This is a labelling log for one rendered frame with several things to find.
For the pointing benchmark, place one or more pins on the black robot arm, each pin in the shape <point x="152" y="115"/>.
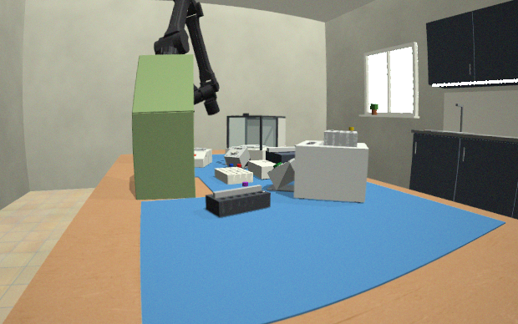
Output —
<point x="178" y="44"/>

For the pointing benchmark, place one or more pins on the white block with rows of round holes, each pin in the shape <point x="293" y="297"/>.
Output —
<point x="203" y="157"/>

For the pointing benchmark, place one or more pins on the blue bench mat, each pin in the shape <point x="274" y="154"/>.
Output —
<point x="297" y="256"/>

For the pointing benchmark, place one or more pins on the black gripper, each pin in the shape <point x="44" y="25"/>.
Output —
<point x="197" y="97"/>

